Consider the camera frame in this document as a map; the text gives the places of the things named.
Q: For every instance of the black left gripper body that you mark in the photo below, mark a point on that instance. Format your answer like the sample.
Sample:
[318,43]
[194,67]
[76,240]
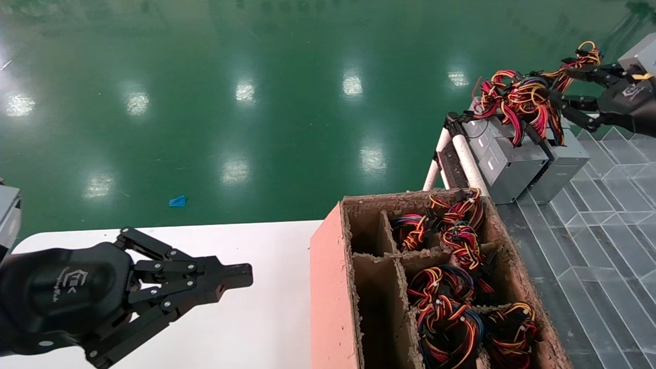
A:
[56,292]

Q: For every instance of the cardboard box with dividers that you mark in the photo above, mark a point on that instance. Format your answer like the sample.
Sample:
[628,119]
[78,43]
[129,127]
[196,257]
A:
[333,307]

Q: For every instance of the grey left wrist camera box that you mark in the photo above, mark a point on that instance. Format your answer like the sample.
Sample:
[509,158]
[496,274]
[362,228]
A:
[7,215]

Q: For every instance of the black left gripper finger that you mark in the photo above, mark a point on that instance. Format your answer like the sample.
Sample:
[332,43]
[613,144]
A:
[154,320]
[205,269]

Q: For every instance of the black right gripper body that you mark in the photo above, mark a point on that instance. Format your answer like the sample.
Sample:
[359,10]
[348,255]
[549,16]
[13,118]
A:
[630,102]

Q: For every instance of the black roller track strip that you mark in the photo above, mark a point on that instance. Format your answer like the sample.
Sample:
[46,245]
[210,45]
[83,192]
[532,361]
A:
[453,166]

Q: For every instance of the blue scrap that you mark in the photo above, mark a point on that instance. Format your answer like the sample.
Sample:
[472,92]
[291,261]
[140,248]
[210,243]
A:
[178,201]

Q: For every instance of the black pipe joint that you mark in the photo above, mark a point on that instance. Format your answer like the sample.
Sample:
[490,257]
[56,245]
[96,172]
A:
[453,124]

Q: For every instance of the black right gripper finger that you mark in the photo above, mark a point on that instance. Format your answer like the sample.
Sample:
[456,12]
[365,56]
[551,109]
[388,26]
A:
[602,73]
[579,105]

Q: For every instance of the grey power supply with fan grille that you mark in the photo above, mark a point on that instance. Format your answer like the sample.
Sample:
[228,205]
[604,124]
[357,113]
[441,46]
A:
[561,164]

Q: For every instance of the white rack pipe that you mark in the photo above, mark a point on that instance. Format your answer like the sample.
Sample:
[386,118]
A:
[435,164]
[471,169]

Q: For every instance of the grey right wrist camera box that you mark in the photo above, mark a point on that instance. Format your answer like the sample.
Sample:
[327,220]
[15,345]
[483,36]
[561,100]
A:
[640,54]

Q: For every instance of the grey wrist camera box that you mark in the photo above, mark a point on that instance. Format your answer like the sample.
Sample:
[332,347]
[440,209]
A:
[7,215]
[640,54]

